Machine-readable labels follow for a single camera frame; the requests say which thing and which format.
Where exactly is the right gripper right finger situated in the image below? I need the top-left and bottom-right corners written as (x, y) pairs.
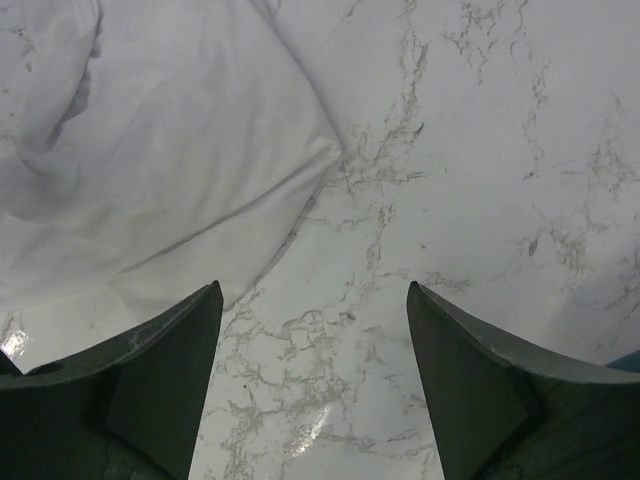
top-left (406, 283), bottom-right (640, 480)

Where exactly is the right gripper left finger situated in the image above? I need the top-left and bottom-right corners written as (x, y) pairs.
top-left (1, 283), bottom-right (222, 479)

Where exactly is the white t shirt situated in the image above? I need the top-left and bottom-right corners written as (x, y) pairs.
top-left (1, 1), bottom-right (341, 310)

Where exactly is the blue t shirt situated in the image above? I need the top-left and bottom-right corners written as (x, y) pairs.
top-left (607, 350), bottom-right (640, 373)

